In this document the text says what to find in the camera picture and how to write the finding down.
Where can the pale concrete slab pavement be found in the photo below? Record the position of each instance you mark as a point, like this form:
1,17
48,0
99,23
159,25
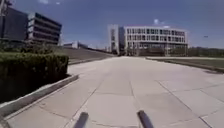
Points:
133,86

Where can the grassy bank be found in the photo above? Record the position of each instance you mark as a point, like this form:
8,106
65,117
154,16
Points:
83,54

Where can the low pale building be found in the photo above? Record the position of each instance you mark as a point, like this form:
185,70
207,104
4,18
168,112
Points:
75,45

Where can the white multi-storey building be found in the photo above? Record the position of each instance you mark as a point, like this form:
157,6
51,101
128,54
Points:
150,38

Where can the robot's own part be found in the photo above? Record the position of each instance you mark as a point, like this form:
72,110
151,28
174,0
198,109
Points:
81,120
145,120

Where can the grey striped building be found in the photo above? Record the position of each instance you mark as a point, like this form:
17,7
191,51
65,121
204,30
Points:
45,29

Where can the grey concrete kerb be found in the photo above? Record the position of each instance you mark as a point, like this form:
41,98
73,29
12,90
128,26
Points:
36,93

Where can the low trimmed dark hedge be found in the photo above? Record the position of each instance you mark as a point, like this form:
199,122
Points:
30,73

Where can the grass strip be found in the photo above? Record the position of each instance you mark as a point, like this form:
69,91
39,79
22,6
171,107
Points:
203,63

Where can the row of trees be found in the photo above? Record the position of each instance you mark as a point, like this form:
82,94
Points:
206,52

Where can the dark glass building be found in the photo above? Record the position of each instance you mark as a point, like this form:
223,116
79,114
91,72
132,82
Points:
13,25

